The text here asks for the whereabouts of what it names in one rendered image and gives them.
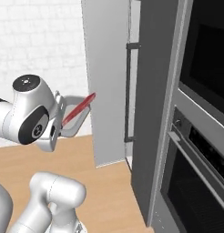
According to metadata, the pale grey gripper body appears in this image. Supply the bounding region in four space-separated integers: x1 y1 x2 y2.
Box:
57 95 91 138

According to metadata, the grey fridge door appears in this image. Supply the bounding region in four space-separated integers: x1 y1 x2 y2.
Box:
80 0 132 169

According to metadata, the dark grey fridge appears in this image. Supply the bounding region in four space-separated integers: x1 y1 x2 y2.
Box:
125 0 190 228

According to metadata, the black built-in microwave oven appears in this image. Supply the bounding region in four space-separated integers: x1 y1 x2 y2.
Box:
177 0 224 130

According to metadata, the black fridge door handle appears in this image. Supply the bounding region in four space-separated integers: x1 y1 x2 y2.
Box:
123 42 142 144

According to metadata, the silver oven handle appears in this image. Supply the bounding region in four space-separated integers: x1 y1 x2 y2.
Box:
167 130 224 208

